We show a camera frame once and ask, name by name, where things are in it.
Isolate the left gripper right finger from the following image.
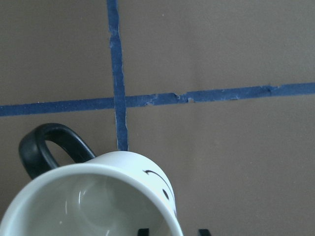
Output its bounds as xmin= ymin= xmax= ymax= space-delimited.
xmin=198 ymin=229 xmax=210 ymax=236

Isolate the white smiley face mug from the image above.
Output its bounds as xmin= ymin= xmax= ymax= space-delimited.
xmin=0 ymin=123 xmax=183 ymax=236

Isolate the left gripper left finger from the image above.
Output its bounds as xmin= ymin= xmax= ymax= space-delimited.
xmin=137 ymin=228 xmax=150 ymax=236

